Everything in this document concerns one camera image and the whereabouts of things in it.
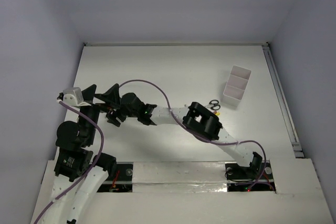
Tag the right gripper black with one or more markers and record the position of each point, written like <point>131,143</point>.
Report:
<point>112,115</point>

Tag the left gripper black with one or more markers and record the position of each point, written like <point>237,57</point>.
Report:
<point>87,104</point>

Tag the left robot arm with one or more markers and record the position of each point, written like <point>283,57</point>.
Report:
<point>81,166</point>

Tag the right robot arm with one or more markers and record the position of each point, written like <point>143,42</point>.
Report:
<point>195,118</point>

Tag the white front platform board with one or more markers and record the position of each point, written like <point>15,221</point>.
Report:
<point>196,192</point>

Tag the white compartment pen holder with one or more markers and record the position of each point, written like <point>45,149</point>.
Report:
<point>235,86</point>

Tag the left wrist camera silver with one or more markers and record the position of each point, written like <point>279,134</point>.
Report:
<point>72,97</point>

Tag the black handled scissors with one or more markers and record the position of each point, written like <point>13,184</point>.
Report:
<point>213,105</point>

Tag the right side aluminium rail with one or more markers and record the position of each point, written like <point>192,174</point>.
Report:
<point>295,143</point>

